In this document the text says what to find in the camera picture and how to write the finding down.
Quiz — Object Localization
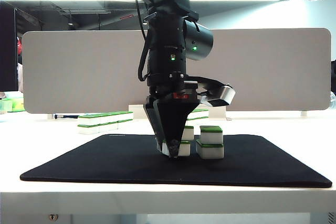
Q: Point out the pale green box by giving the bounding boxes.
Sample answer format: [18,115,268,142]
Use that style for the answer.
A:
[0,98,13,112]

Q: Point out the bright yellow-green box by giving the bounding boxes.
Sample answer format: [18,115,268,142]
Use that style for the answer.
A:
[12,97,24,112]

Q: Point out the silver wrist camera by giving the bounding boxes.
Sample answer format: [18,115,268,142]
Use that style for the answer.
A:
[198,83,236,108]

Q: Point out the black rectangular desk mat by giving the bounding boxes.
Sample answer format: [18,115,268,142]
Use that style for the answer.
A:
[19,133,333,189]

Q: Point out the black tall cabinet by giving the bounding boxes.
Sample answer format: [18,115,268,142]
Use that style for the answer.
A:
[0,2,17,92]

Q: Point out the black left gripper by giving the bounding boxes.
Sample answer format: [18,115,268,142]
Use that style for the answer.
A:
[143,73,200,158]

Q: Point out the background person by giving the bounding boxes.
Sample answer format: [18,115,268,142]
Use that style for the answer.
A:
[16,35,24,95]

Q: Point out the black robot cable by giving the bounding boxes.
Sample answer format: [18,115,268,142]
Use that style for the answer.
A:
[134,0,153,82]

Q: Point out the grey fabric divider panel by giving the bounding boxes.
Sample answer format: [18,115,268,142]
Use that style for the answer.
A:
[21,27,332,114]

